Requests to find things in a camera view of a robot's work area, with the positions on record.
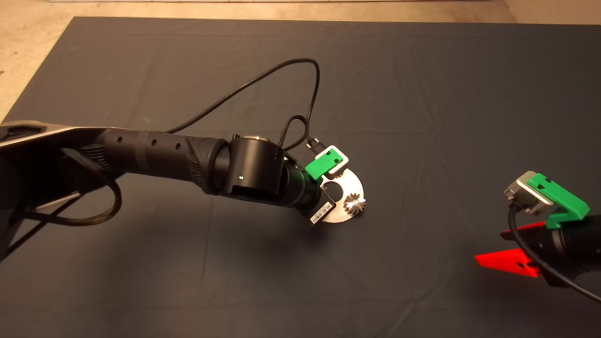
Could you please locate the right camera black cable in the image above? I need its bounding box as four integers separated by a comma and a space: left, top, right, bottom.
509, 204, 601, 303

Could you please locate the round metal carrier plate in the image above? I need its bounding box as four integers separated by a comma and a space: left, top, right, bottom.
312, 169, 365, 224

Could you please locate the thick braided cable loop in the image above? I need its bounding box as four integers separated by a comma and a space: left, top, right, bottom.
21, 148, 123, 226

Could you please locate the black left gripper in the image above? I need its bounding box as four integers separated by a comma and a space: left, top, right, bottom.
300, 164, 338, 226

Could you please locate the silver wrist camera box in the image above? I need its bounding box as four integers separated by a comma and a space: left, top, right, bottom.
504, 170, 555, 215
316, 145, 349, 175

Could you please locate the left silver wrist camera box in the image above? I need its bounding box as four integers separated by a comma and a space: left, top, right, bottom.
316, 145, 349, 175

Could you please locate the right green camera mount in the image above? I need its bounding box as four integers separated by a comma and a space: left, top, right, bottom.
527, 173, 591, 230

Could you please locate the dark steel planetary gear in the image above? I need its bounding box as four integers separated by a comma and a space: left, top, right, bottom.
344, 195, 367, 216

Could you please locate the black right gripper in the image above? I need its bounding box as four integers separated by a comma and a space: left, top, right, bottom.
475, 215, 601, 288

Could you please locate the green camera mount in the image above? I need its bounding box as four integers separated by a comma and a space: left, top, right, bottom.
305, 149, 343, 181
527, 173, 591, 230

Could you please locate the dark grey table cloth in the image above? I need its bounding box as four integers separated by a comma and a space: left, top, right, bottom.
0, 18, 601, 338

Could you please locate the braided black cable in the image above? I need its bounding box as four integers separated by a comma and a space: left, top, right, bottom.
278, 115, 310, 152

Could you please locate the left green camera mount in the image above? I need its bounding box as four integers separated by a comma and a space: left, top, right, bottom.
305, 149, 343, 181

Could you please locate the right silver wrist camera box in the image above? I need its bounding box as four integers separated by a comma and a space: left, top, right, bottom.
504, 170, 555, 215

